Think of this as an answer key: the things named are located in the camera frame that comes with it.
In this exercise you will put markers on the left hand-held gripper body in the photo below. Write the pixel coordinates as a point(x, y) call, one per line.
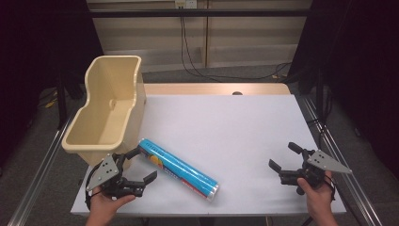
point(105, 172)

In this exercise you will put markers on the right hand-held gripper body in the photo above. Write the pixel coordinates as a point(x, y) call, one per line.
point(326, 162)

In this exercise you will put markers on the blue roll package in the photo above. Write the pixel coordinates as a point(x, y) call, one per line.
point(178, 169)

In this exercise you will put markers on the person's left hand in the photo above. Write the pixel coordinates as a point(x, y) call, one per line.
point(102, 205)

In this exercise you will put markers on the person's right hand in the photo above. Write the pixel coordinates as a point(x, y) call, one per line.
point(320, 199)

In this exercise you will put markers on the beige plastic bin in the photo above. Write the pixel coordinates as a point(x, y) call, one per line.
point(109, 109)

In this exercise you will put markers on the white table cover sheet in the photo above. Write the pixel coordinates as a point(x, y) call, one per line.
point(226, 135)

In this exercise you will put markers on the black metal stand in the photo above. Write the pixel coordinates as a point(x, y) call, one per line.
point(61, 100)

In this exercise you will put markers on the black curtain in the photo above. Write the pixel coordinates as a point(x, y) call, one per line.
point(40, 47)
point(354, 62)

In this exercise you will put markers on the aluminium frame rail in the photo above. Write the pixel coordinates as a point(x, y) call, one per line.
point(37, 175)
point(345, 182)

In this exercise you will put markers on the black horizontal frame bar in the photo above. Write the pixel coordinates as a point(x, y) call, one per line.
point(200, 12)

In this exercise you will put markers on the white wall socket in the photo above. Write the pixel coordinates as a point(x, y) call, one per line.
point(185, 3)

